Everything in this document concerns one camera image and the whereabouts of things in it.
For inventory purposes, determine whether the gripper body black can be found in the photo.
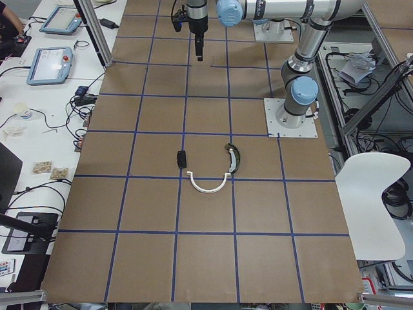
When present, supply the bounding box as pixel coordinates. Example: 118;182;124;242
186;0;208;35

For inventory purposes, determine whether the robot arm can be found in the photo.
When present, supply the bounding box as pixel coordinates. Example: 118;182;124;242
172;1;363;129

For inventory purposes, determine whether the black power adapter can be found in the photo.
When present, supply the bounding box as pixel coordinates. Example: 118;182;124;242
99;18;119;29

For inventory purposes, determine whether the black flat metal plate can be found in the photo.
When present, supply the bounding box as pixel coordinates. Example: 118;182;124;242
177;150;187;169

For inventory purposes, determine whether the dark green brake shoe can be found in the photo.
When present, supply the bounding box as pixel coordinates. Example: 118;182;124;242
225;143;241;174

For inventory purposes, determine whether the far blue teach pendant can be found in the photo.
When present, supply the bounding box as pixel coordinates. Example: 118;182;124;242
39;6;82;36

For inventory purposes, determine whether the blue teach pendant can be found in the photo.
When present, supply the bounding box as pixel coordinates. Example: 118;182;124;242
26;46;73;86
39;6;82;36

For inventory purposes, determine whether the near blue teach pendant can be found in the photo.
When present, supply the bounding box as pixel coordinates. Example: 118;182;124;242
26;46;73;86

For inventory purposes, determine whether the white paper cup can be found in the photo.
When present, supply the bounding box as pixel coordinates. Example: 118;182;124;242
14;102;33;120

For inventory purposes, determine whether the bag of small parts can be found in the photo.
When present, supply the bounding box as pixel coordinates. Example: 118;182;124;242
32;161;53;174

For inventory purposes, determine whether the white chair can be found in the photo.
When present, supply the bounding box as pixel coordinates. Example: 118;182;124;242
335;152;410;261

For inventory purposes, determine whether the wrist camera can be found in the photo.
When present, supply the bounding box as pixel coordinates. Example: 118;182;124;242
171;8;187;32

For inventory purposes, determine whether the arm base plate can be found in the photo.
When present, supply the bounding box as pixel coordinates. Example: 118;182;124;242
253;19;294;44
264;98;318;139

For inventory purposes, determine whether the aluminium frame post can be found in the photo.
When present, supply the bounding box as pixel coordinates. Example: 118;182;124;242
73;0;113;68

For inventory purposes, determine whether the white curved plastic bracket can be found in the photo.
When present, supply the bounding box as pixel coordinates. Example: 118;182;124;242
186;170;231;194

